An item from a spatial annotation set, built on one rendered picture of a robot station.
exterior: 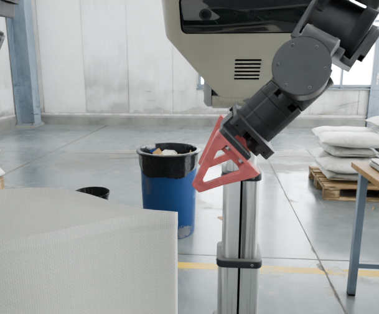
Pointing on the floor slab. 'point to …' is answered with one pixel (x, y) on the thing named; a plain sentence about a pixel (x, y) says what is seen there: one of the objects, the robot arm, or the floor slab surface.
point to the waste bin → (170, 181)
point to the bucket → (96, 191)
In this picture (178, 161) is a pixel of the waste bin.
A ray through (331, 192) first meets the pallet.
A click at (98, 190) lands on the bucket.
